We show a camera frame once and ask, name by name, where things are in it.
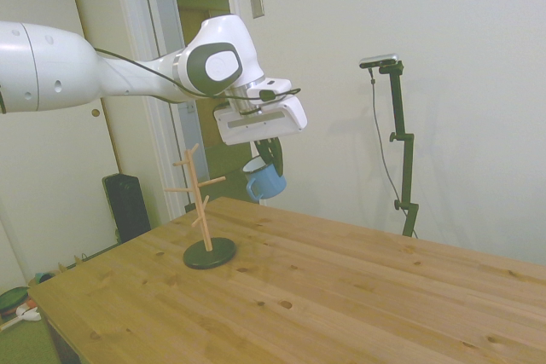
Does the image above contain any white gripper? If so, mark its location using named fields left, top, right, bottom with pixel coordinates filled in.
left=212, top=95, right=309, bottom=178

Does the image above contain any blue enamel mug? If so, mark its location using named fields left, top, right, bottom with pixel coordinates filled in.
left=243, top=156, right=288, bottom=204

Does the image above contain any wooden mug tree black base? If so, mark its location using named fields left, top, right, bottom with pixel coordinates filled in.
left=164, top=143, right=238, bottom=270

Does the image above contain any white door with knob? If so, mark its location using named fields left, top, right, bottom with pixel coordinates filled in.
left=63, top=0, right=129, bottom=250

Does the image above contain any white plastic object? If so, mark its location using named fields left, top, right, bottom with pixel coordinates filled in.
left=15, top=304, right=44, bottom=323

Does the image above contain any green bowl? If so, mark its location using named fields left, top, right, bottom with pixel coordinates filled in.
left=0, top=286, right=31, bottom=312

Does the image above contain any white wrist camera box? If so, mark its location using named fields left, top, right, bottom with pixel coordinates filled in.
left=246, top=77, right=295, bottom=104

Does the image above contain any grey camera cable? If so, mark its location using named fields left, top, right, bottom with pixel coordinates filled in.
left=369, top=68, right=407, bottom=212

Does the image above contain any dark camera stand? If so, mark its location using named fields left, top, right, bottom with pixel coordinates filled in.
left=378, top=61, right=421, bottom=239

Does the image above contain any grey exterior camera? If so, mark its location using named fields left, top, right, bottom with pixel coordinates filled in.
left=358, top=53, right=401, bottom=71

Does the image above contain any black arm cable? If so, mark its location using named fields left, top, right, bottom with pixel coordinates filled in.
left=92, top=47, right=302, bottom=116

